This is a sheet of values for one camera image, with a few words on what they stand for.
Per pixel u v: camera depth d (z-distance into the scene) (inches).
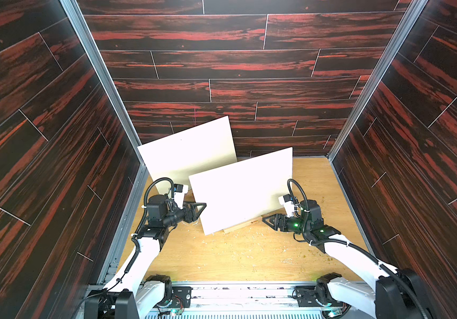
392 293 16.2
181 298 29.0
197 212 29.4
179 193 27.8
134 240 22.0
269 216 30.4
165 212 25.3
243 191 29.6
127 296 15.8
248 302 28.9
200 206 30.1
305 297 28.9
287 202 29.7
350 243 21.0
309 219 25.5
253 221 34.8
